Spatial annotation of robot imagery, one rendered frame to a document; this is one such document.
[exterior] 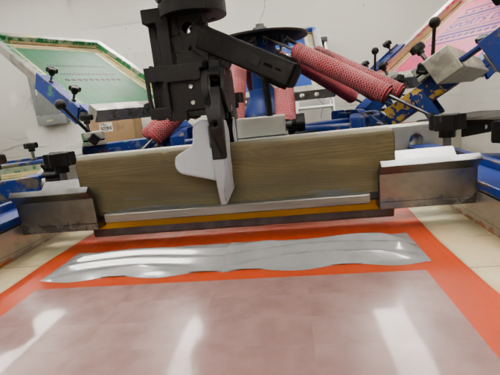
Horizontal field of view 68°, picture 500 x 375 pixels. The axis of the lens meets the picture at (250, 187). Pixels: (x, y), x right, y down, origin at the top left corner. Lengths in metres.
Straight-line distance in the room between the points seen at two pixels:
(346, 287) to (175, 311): 0.13
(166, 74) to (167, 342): 0.26
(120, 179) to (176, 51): 0.16
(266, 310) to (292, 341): 0.04
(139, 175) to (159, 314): 0.19
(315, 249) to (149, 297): 0.15
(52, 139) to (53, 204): 5.01
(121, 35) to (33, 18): 1.12
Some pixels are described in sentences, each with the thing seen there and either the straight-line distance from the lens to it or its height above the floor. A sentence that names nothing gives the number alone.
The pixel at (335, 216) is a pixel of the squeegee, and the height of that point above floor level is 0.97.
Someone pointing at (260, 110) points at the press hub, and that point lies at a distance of 1.18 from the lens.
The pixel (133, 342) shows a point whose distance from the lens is 0.27.
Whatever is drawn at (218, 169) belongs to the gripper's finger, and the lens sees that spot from 0.38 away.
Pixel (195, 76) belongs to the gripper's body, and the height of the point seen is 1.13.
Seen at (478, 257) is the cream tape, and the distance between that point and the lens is 0.37.
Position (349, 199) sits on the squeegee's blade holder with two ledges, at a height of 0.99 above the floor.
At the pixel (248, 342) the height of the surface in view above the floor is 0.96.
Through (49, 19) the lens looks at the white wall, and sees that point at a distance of 5.47.
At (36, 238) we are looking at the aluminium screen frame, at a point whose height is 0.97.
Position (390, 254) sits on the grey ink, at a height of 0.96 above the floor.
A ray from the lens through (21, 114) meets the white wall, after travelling 5.69.
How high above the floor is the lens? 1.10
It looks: 12 degrees down
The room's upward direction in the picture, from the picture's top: 6 degrees counter-clockwise
